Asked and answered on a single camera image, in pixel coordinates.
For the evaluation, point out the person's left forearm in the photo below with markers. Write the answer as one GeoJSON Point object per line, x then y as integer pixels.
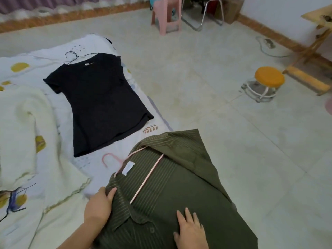
{"type": "Point", "coordinates": [80, 235]}

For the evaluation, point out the orange round stool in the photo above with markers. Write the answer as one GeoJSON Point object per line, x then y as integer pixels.
{"type": "Point", "coordinates": [269, 76]}

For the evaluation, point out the pale yellow polo shirt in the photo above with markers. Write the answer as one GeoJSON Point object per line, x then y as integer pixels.
{"type": "Point", "coordinates": [57, 228]}

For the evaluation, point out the black t-shirt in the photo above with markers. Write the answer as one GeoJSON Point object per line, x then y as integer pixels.
{"type": "Point", "coordinates": [98, 106]}

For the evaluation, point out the white power strip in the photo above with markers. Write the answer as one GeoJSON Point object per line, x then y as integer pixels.
{"type": "Point", "coordinates": [269, 43]}

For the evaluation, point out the person's right hand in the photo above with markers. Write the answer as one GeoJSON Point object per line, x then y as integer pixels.
{"type": "Point", "coordinates": [192, 233]}

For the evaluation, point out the pink plastic chair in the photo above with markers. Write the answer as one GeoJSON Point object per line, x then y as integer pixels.
{"type": "Point", "coordinates": [167, 15]}

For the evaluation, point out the purple curtain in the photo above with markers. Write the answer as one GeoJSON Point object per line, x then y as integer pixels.
{"type": "Point", "coordinates": [52, 5]}

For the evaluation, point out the person's left hand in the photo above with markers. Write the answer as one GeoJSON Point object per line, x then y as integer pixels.
{"type": "Point", "coordinates": [99, 206]}

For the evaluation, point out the cardboard box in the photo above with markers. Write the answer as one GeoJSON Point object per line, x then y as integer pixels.
{"type": "Point", "coordinates": [232, 9]}

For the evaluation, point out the pink plastic bucket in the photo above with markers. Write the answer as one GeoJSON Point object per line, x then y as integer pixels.
{"type": "Point", "coordinates": [329, 106]}

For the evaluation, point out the pink hanger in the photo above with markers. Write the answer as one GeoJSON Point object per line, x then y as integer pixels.
{"type": "Point", "coordinates": [146, 178]}

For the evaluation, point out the wooden folding table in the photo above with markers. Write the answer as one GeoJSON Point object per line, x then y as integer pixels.
{"type": "Point", "coordinates": [308, 79]}

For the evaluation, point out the dark green striped shirt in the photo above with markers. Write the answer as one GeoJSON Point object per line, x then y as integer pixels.
{"type": "Point", "coordinates": [181, 178]}

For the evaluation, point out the black office chair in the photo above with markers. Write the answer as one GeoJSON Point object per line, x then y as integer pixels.
{"type": "Point", "coordinates": [205, 12]}

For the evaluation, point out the cream lace-up knit sweater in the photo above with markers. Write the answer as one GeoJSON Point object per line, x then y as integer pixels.
{"type": "Point", "coordinates": [20, 127]}

